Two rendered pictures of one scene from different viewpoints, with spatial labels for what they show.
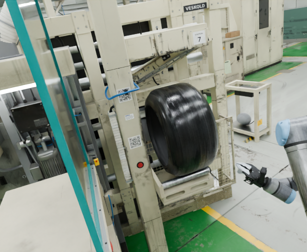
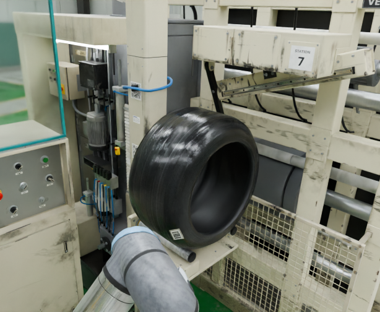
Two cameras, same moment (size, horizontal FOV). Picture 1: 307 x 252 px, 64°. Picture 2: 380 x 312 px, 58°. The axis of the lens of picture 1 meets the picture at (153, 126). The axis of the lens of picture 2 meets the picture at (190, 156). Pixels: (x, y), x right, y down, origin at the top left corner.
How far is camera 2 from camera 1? 146 cm
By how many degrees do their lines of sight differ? 53
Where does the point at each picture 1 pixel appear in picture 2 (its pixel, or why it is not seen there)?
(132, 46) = (205, 38)
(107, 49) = (129, 29)
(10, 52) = (117, 10)
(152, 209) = not seen: hidden behind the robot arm
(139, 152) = not seen: hidden behind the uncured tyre
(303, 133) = (116, 260)
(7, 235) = not seen: outside the picture
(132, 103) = (140, 106)
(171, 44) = (254, 54)
